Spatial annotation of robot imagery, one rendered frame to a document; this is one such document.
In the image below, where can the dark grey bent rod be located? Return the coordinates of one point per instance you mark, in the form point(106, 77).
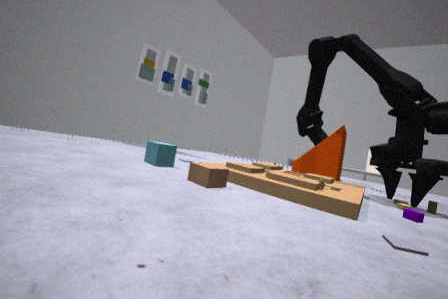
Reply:
point(404, 245)

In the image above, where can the purple block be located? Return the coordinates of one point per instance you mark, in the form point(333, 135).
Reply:
point(413, 215)

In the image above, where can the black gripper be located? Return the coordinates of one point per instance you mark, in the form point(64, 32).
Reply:
point(428, 171)

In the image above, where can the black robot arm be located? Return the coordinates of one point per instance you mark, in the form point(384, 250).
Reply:
point(400, 90)

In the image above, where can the teal cube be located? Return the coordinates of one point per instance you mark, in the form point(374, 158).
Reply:
point(160, 154)

